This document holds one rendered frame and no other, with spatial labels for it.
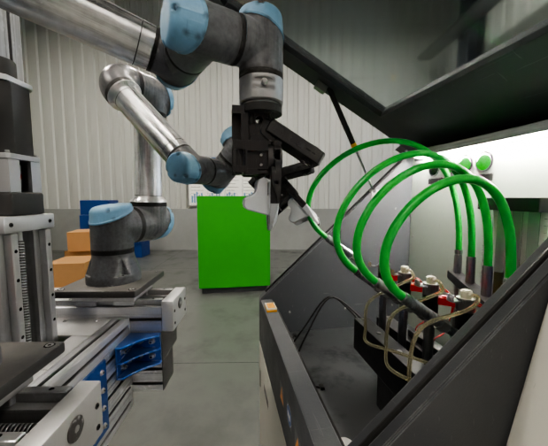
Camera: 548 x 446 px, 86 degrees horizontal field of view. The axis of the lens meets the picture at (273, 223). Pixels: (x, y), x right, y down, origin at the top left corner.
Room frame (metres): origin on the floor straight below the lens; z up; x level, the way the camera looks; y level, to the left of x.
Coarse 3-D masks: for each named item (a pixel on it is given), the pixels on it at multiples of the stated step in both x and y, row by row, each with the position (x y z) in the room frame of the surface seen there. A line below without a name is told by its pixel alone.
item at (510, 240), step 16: (464, 176) 0.44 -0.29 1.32; (480, 176) 0.45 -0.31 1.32; (432, 192) 0.43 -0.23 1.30; (496, 192) 0.45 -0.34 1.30; (400, 224) 0.43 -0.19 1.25; (512, 224) 0.46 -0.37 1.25; (384, 240) 0.43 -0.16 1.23; (512, 240) 0.46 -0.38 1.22; (384, 256) 0.42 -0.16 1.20; (512, 256) 0.46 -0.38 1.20; (384, 272) 0.42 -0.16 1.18; (512, 272) 0.46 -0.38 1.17; (416, 304) 0.43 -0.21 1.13; (448, 320) 0.45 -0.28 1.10
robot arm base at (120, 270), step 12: (96, 252) 0.82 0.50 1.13; (108, 252) 0.82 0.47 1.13; (120, 252) 0.84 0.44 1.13; (132, 252) 0.88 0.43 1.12; (96, 264) 0.82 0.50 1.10; (108, 264) 0.82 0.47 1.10; (120, 264) 0.84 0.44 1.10; (132, 264) 0.86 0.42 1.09; (96, 276) 0.81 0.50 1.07; (108, 276) 0.81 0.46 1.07; (120, 276) 0.82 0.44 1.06; (132, 276) 0.85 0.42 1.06
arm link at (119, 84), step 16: (112, 64) 0.87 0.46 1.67; (112, 80) 0.81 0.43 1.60; (128, 80) 0.83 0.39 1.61; (112, 96) 0.82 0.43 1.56; (128, 96) 0.80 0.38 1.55; (128, 112) 0.79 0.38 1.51; (144, 112) 0.78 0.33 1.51; (144, 128) 0.77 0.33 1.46; (160, 128) 0.76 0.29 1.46; (160, 144) 0.75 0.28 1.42; (176, 144) 0.74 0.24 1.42; (176, 160) 0.70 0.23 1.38; (192, 160) 0.71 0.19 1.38; (208, 160) 0.77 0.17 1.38; (176, 176) 0.70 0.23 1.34; (192, 176) 0.71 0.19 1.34; (208, 176) 0.76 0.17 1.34
